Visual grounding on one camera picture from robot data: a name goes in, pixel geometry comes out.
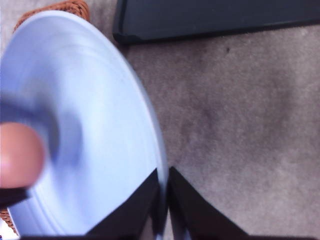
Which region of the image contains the brown egg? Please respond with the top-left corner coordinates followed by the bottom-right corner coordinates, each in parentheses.
top-left (0, 122), bottom-right (46, 189)

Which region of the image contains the dark green tray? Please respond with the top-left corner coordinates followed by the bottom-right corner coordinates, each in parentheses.
top-left (113, 0), bottom-right (320, 43)

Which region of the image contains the blue plastic plate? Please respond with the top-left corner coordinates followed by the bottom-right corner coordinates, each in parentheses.
top-left (0, 10), bottom-right (168, 237)

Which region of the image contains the brown wicker basket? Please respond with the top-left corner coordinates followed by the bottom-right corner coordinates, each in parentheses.
top-left (0, 0), bottom-right (90, 235)

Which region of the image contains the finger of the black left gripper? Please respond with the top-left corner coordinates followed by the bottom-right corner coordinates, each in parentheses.
top-left (0, 186), bottom-right (29, 210)

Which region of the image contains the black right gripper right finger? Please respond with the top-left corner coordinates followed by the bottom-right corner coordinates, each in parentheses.
top-left (168, 167), bottom-right (251, 240)

